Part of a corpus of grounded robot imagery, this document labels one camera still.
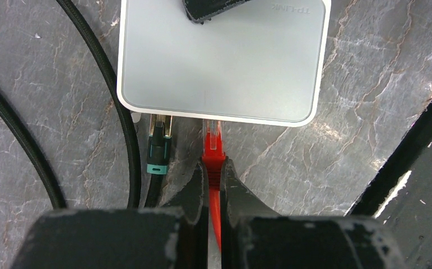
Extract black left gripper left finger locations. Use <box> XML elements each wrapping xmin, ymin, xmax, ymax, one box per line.
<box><xmin>12</xmin><ymin>161</ymin><xmax>208</xmax><ymax>268</ymax></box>

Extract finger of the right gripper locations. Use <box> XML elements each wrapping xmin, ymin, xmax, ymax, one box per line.
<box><xmin>182</xmin><ymin>0</ymin><xmax>249</xmax><ymax>24</ymax></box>

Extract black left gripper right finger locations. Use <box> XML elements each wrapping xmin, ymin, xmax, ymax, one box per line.
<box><xmin>220</xmin><ymin>159</ymin><xmax>406</xmax><ymax>268</ymax></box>

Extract white plastic box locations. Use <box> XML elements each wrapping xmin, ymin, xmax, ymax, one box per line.
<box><xmin>117</xmin><ymin>1</ymin><xmax>332</xmax><ymax>127</ymax></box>

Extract red ethernet cable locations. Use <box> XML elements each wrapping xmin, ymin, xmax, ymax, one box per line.
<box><xmin>202</xmin><ymin>119</ymin><xmax>227</xmax><ymax>253</ymax></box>

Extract black cable teal collar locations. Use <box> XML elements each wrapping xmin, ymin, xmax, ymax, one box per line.
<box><xmin>0</xmin><ymin>93</ymin><xmax>67</xmax><ymax>209</ymax></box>
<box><xmin>57</xmin><ymin>1</ymin><xmax>171</xmax><ymax>208</ymax></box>

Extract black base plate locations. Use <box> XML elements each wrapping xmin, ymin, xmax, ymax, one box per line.
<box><xmin>349</xmin><ymin>101</ymin><xmax>432</xmax><ymax>268</ymax></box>

